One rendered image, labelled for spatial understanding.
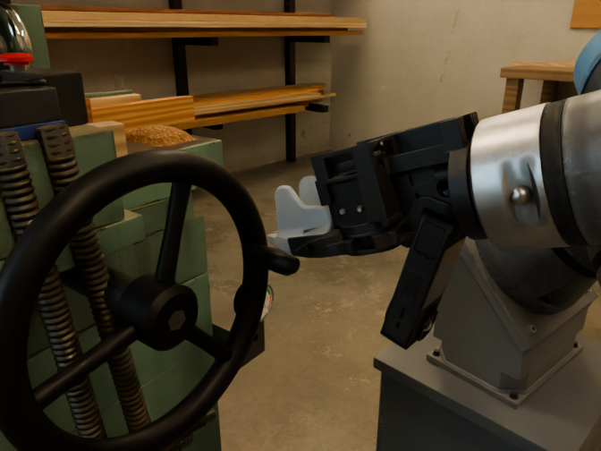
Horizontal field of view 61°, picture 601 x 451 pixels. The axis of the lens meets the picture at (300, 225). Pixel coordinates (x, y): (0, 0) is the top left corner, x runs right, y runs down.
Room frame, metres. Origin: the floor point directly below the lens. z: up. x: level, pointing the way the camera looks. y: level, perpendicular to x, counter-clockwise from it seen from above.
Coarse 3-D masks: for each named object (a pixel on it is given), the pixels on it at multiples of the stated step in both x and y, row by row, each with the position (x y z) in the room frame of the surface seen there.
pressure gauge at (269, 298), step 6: (240, 288) 0.67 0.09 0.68; (270, 288) 0.69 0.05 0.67; (240, 294) 0.66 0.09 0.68; (270, 294) 0.69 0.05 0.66; (234, 300) 0.66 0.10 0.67; (270, 300) 0.69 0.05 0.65; (234, 306) 0.66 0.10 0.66; (264, 306) 0.68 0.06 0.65; (270, 306) 0.69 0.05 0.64; (264, 312) 0.68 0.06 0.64; (264, 318) 0.67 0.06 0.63
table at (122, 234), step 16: (128, 144) 0.68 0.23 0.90; (176, 144) 0.68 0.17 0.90; (192, 144) 0.68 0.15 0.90; (208, 144) 0.69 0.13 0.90; (144, 192) 0.60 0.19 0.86; (160, 192) 0.62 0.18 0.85; (128, 208) 0.58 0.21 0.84; (112, 224) 0.46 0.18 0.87; (128, 224) 0.47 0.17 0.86; (112, 240) 0.45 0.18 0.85; (128, 240) 0.47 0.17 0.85; (144, 240) 0.48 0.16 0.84; (64, 256) 0.42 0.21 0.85
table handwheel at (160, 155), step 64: (64, 192) 0.34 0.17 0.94; (128, 192) 0.37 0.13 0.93; (0, 320) 0.29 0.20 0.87; (128, 320) 0.37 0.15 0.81; (192, 320) 0.39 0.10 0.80; (256, 320) 0.48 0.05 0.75; (0, 384) 0.28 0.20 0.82; (64, 384) 0.31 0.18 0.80; (64, 448) 0.30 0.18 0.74; (128, 448) 0.34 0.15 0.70
